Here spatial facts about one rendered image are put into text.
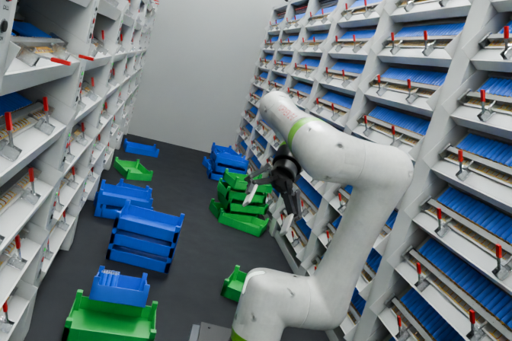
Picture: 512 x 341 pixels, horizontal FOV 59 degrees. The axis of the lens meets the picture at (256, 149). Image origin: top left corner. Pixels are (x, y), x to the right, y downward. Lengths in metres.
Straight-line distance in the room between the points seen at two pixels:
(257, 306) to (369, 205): 0.37
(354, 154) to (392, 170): 0.10
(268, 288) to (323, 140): 0.39
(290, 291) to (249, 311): 0.11
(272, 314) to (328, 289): 0.15
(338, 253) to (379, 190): 0.20
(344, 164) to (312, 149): 0.08
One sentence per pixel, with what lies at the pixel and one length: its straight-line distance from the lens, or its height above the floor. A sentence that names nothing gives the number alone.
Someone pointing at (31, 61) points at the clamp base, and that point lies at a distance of 0.95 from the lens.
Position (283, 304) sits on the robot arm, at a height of 0.51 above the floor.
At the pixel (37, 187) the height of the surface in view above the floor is 0.56.
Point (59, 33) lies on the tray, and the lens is 1.38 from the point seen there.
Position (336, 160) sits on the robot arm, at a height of 0.90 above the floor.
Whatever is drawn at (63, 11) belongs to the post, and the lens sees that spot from 1.39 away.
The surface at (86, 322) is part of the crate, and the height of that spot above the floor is 0.00.
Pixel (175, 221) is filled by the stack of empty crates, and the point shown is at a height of 0.19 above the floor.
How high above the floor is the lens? 1.04
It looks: 10 degrees down
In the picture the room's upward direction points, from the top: 16 degrees clockwise
